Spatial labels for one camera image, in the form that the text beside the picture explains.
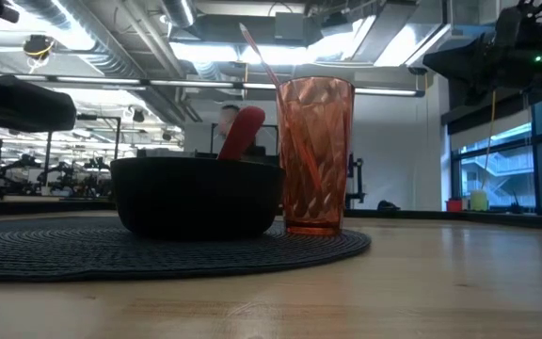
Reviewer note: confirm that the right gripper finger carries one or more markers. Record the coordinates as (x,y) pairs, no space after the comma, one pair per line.
(468,66)

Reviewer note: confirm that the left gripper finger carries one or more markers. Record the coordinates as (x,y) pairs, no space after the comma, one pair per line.
(17,106)

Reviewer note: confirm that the orange faceted plastic tumbler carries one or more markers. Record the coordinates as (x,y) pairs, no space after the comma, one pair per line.
(315,160)

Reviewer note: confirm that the black bowl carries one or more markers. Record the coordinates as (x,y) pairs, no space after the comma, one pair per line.
(196,198)

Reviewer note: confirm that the red drinking straw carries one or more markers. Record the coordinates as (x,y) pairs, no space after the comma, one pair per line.
(257,47)

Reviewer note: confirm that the black framed window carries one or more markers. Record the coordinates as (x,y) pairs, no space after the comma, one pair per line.
(534,141)

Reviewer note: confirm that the green cup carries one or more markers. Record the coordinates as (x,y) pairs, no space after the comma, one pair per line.
(478,200)

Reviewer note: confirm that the red cup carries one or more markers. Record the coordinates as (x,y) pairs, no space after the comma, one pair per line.
(454,205)

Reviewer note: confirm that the small black dome object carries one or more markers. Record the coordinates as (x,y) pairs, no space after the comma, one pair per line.
(387,205)

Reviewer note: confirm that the dark round woven placemat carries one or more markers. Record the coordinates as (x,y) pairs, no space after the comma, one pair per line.
(111,256)

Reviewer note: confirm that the long ceiling light bar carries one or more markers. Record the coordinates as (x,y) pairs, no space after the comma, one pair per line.
(196,84)

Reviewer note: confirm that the person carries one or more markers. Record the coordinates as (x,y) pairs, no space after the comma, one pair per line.
(228,120)

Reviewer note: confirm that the large black portal frame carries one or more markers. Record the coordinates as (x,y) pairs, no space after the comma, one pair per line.
(116,136)

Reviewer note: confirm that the round silver ventilation duct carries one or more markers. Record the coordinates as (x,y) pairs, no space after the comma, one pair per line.
(179,11)

